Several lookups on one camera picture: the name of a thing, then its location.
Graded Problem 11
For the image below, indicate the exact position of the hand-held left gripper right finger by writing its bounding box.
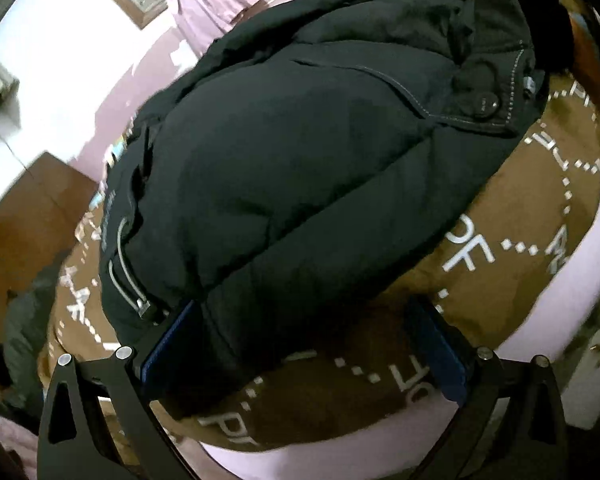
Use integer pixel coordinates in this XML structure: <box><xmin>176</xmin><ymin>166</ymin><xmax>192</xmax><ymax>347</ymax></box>
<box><xmin>404</xmin><ymin>296</ymin><xmax>569</xmax><ymax>480</ymax></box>

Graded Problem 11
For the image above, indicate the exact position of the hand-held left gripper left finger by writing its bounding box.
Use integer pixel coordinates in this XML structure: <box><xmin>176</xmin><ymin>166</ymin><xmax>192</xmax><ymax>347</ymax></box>
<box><xmin>36</xmin><ymin>299</ymin><xmax>204</xmax><ymax>480</ymax></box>

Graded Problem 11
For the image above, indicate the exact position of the black jacket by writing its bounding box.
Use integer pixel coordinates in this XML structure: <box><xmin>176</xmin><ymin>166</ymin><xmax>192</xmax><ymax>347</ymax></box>
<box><xmin>99</xmin><ymin>0</ymin><xmax>552</xmax><ymax>420</ymax></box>

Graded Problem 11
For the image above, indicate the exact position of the dark grey clothes pile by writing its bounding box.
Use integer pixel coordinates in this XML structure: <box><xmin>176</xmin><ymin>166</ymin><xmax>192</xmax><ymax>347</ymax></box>
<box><xmin>0</xmin><ymin>264</ymin><xmax>62</xmax><ymax>413</ymax></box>

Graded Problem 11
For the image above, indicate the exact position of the brown printed blanket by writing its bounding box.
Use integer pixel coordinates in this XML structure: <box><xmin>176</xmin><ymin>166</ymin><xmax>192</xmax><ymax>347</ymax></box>
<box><xmin>36</xmin><ymin>0</ymin><xmax>600</xmax><ymax>455</ymax></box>

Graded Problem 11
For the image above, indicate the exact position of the pink bed sheet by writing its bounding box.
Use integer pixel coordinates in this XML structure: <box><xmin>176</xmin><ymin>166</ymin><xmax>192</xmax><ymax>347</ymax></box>
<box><xmin>199</xmin><ymin>157</ymin><xmax>600</xmax><ymax>480</ymax></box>

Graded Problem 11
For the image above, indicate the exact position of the wooden headboard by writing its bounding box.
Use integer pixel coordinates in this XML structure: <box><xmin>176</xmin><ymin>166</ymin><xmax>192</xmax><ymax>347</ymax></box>
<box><xmin>0</xmin><ymin>151</ymin><xmax>102</xmax><ymax>392</ymax></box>

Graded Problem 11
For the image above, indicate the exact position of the pink fluffy cloth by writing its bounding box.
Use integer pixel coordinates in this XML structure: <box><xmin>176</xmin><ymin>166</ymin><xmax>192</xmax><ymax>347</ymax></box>
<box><xmin>0</xmin><ymin>389</ymin><xmax>39</xmax><ymax>480</ymax></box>

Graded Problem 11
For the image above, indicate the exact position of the pink curtain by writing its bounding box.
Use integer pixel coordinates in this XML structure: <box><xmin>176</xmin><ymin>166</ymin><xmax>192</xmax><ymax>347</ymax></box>
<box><xmin>164</xmin><ymin>0</ymin><xmax>282</xmax><ymax>57</ymax></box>

